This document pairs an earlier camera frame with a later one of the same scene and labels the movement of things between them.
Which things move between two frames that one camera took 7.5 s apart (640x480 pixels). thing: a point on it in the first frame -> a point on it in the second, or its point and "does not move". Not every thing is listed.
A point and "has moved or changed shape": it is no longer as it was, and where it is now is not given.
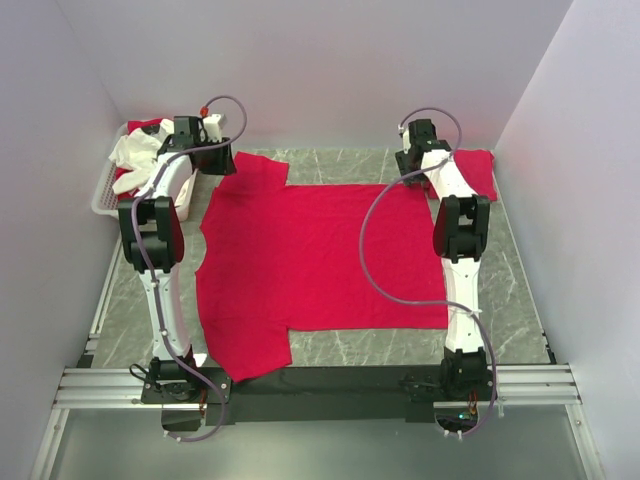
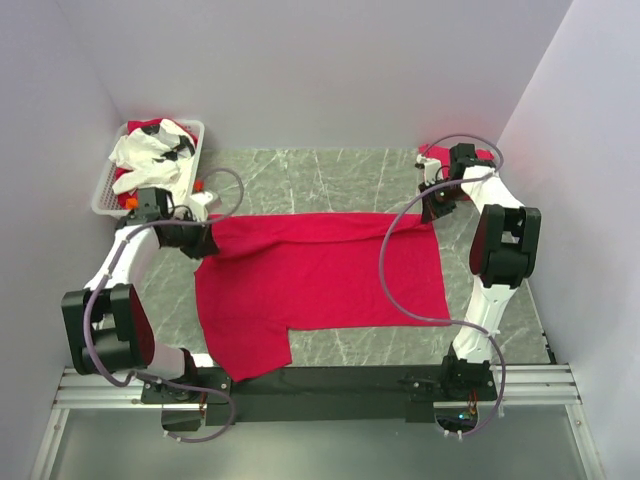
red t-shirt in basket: x=133 y=126 does not move
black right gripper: x=402 y=160 -> x=431 y=210
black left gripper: x=225 y=164 -> x=205 y=245
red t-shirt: x=275 y=257 has moved or changed shape
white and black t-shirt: x=135 y=153 does not move
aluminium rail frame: x=546 y=385 does not move
